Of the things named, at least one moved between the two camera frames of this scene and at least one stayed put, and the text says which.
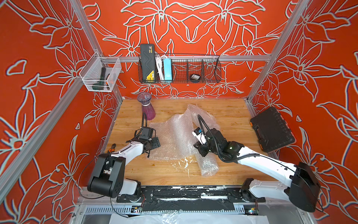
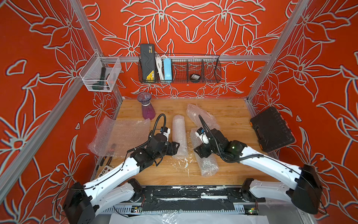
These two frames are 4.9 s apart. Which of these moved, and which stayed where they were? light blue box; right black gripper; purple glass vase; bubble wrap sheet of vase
Moved: bubble wrap sheet of vase
Stayed: light blue box; purple glass vase; right black gripper
